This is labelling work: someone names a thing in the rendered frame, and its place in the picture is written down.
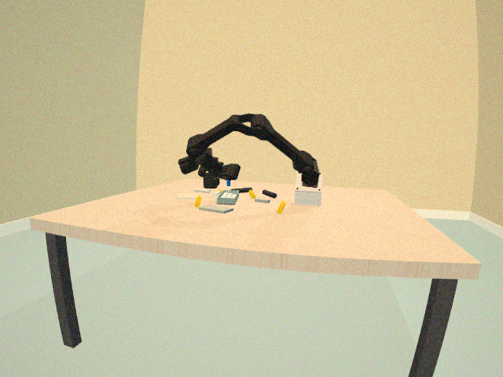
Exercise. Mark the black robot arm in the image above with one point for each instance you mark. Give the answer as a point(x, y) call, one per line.
point(261, 128)

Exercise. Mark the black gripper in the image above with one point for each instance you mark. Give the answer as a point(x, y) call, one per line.
point(229, 172)

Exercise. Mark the black cylinder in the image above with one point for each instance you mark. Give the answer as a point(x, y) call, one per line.
point(241, 190)
point(270, 194)

